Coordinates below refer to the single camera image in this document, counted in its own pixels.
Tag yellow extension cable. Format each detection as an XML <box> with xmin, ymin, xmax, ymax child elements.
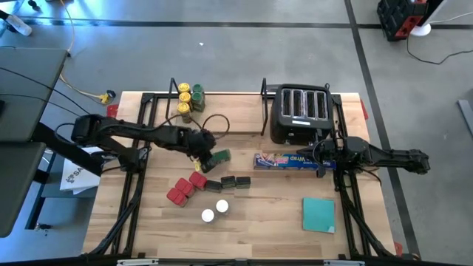
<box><xmin>58</xmin><ymin>0</ymin><xmax>117</xmax><ymax>105</ymax></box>

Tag blue plastic wrap box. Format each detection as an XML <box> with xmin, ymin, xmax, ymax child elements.
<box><xmin>253</xmin><ymin>153</ymin><xmax>337</xmax><ymax>171</ymax></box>

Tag teal square pad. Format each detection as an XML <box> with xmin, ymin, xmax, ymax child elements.
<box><xmin>302</xmin><ymin>197</ymin><xmax>336</xmax><ymax>234</ymax></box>

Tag black red toolbox stack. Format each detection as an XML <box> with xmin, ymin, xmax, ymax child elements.
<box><xmin>376</xmin><ymin>0</ymin><xmax>437</xmax><ymax>41</ymax></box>

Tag red-lid patterned spice tin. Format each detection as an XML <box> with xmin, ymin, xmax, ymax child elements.
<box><xmin>174</xmin><ymin>177</ymin><xmax>196</xmax><ymax>198</ymax></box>
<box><xmin>166</xmin><ymin>187</ymin><xmax>188</xmax><ymax>208</ymax></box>
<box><xmin>188</xmin><ymin>171</ymin><xmax>208</xmax><ymax>191</ymax></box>

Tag black floor cable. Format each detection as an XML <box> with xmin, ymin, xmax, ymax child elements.
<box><xmin>406</xmin><ymin>35</ymin><xmax>473</xmax><ymax>66</ymax></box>

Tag white black floor stand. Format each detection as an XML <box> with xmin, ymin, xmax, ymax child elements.
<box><xmin>409</xmin><ymin>0</ymin><xmax>448</xmax><ymax>38</ymax></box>

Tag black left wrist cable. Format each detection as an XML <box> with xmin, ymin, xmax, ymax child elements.
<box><xmin>158</xmin><ymin>112</ymin><xmax>231</xmax><ymax>141</ymax></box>

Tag wooden shelf black legs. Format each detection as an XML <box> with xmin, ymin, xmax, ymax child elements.
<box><xmin>168</xmin><ymin>76</ymin><xmax>269</xmax><ymax>137</ymax></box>

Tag grey desk top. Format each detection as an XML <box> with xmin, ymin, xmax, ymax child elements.
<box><xmin>0</xmin><ymin>142</ymin><xmax>47</xmax><ymax>238</ymax></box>
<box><xmin>0</xmin><ymin>47</ymin><xmax>69</xmax><ymax>143</ymax></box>

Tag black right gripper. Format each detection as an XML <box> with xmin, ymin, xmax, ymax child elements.
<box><xmin>296</xmin><ymin>139</ymin><xmax>348</xmax><ymax>168</ymax></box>

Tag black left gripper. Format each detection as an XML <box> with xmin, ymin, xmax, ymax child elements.
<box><xmin>186</xmin><ymin>129</ymin><xmax>220</xmax><ymax>174</ymax></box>

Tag white plastic bottle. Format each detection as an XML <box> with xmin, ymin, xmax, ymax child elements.
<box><xmin>0</xmin><ymin>9</ymin><xmax>33</xmax><ymax>37</ymax></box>

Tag grey metal bar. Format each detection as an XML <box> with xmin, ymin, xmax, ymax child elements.
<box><xmin>457</xmin><ymin>98</ymin><xmax>473</xmax><ymax>140</ymax></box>

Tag white paper sheet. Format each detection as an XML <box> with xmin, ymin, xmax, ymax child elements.
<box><xmin>58</xmin><ymin>147</ymin><xmax>103</xmax><ymax>196</ymax></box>

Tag black four-slot toaster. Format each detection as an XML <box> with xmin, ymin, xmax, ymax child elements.
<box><xmin>269</xmin><ymin>83</ymin><xmax>336</xmax><ymax>146</ymax></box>

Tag black aluminium table frame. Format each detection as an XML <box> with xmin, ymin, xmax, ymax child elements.
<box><xmin>83</xmin><ymin>91</ymin><xmax>421</xmax><ymax>266</ymax></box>

